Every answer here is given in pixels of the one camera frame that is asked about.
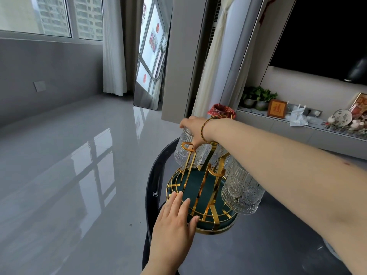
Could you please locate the person's left hand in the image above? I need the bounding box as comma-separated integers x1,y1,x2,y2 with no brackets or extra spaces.
149,192,200,269

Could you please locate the person's right hand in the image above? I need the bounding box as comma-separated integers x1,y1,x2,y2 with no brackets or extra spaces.
180,116,213,145

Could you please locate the gold and green cup rack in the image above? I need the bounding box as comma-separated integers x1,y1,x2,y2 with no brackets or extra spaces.
166,142,239,235

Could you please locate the ribbed clear glass cup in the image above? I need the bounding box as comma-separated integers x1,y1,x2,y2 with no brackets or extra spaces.
209,142,230,170
221,156,266,216
174,126,213,169

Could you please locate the person's left forearm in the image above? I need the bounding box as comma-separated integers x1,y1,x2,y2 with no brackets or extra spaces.
140,263,180,275

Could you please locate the person's right forearm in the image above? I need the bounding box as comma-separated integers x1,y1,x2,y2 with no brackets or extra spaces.
204,118,367,275

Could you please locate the red cloth pouch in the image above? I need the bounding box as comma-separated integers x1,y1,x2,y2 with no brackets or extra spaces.
207,103,236,120

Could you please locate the black round side table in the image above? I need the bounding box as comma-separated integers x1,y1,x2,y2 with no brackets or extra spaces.
142,137,354,275

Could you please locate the small potted green plant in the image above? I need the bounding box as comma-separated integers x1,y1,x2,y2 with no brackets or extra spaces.
241,86,258,109

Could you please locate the cream tied curtain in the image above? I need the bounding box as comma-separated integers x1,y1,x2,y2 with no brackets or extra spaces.
191,0,248,118

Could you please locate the beige tall cabinet panel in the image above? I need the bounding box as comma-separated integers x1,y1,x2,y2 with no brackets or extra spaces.
161,0,209,124

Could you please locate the tall standing mirror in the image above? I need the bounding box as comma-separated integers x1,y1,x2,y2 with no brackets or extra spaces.
133,0,174,111

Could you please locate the large potted green plant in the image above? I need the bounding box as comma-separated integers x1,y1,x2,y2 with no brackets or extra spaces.
254,87,278,112

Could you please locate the white standing air conditioner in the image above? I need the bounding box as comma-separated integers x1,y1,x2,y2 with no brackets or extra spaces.
220,0,266,112

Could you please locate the wooden framed red picture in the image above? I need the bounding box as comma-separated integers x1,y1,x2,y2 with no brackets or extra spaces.
267,99,288,119

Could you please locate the grey curtain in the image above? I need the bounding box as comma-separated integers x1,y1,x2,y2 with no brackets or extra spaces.
121,0,145,92

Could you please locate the grey television cabinet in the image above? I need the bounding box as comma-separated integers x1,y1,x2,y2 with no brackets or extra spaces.
236,107,367,161

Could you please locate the white sheer curtain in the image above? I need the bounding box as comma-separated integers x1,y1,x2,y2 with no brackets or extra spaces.
102,0,128,97

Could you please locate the crumpled white tissue paper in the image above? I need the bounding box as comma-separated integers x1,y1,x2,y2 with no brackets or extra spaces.
289,104,310,127

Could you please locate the round decorative plaque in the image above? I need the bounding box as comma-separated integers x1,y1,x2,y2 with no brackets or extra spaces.
332,108,354,128

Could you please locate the gold framed red picture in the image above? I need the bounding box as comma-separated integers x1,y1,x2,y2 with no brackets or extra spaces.
348,93,367,121

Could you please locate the window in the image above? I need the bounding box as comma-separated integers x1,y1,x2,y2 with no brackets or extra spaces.
0,0,104,42

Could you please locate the gold bangle bracelet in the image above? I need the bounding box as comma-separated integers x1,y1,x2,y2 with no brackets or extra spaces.
200,115,230,146

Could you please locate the black wall television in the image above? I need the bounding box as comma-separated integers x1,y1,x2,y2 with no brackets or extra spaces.
269,0,367,83

